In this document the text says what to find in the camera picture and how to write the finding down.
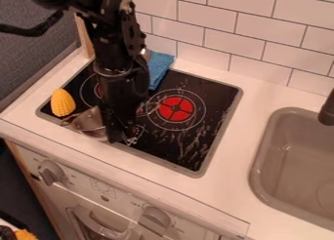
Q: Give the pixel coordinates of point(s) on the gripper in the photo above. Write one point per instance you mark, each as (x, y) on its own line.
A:
(121, 100)

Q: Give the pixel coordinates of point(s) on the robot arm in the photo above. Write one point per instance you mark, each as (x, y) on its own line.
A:
(108, 29)

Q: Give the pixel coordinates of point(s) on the silver pot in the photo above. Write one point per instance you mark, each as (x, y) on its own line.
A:
(89, 122)

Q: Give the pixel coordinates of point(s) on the blue cloth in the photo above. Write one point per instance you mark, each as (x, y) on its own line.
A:
(159, 66)

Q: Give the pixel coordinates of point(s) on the yellow toy corn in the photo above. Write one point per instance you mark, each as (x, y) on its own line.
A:
(62, 103)

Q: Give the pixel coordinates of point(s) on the toy stove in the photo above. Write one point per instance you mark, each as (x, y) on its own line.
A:
(187, 136)

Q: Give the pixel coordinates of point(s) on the toy sink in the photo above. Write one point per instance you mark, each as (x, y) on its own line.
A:
(295, 166)

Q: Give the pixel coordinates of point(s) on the tap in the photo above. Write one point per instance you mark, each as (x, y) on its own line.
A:
(327, 113)

